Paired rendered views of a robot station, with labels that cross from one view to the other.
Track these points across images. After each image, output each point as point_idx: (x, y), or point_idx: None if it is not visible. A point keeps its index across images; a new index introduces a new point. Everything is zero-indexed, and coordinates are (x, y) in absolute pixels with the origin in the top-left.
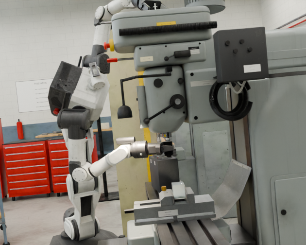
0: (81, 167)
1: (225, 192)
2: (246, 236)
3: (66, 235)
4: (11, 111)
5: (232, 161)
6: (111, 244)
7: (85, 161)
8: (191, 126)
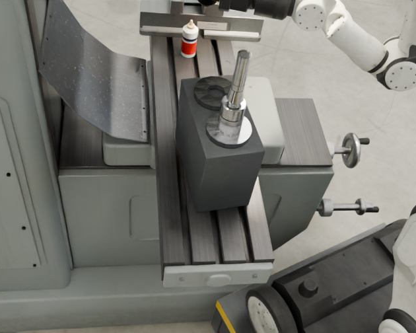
0: (395, 37)
1: (87, 80)
2: (71, 114)
3: None
4: None
5: (43, 65)
6: (304, 144)
7: (400, 42)
8: None
